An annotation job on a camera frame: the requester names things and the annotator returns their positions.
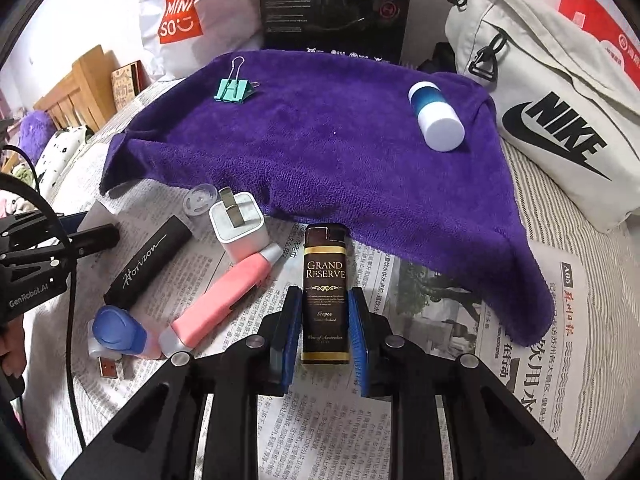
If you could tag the illustrated book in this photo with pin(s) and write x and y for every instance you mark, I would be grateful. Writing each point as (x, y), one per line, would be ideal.
(125, 85)

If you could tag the newspaper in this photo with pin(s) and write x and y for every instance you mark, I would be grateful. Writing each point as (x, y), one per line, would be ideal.
(525, 360)

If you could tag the striped bed sheet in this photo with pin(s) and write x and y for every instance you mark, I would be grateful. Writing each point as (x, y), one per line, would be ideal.
(555, 230)

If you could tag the purple towel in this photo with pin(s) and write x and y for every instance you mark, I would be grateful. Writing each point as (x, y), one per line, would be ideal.
(325, 150)

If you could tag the white charger plug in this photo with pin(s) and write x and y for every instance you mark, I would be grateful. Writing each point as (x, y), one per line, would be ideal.
(235, 230)

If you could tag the white usb lamp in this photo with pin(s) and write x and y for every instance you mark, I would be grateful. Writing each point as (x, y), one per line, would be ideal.
(107, 369)

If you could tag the black lighter with gold label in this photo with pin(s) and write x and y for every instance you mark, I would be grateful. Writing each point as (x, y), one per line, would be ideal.
(325, 300)

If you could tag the person's left hand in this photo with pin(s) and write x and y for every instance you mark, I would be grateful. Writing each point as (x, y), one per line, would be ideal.
(11, 355)

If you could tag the purple plush toy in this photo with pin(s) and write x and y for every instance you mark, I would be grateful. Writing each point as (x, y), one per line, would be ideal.
(35, 130)

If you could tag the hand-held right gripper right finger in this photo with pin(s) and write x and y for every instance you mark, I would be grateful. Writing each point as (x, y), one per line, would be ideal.
(359, 345)

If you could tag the blue orange correction tape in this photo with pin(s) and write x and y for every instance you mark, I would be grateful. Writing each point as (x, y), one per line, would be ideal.
(117, 327)

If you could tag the white canvas bag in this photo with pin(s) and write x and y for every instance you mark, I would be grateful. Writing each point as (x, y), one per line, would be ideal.
(540, 60)

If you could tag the black rectangular case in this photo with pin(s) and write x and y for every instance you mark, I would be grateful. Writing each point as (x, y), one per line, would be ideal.
(150, 260)

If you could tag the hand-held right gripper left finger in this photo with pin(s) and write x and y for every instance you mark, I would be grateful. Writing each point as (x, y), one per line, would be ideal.
(286, 340)

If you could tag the red and white paper bag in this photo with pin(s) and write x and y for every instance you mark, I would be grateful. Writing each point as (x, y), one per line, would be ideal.
(590, 15)

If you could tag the wooden bedside table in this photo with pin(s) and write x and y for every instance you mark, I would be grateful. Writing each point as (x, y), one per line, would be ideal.
(90, 75)

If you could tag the white pillow with black spots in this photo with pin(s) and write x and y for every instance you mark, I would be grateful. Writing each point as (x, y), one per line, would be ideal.
(62, 150)

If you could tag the clear round plastic cap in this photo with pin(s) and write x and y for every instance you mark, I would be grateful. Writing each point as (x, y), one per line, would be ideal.
(200, 200)

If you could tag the pink marker pen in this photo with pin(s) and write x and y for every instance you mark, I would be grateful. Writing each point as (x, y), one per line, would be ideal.
(220, 300)

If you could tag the green binder clip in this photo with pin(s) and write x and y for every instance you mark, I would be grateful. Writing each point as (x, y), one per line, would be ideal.
(232, 92)

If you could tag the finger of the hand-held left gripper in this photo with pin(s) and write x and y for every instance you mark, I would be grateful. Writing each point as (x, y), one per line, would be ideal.
(77, 220)
(95, 240)

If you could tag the black product box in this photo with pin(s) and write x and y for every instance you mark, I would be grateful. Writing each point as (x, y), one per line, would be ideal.
(300, 10)

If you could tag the white and blue bottle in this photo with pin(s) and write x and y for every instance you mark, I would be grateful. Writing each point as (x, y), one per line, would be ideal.
(440, 125)

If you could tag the white shopping bag red logo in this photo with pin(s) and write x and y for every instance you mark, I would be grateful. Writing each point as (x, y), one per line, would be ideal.
(210, 35)

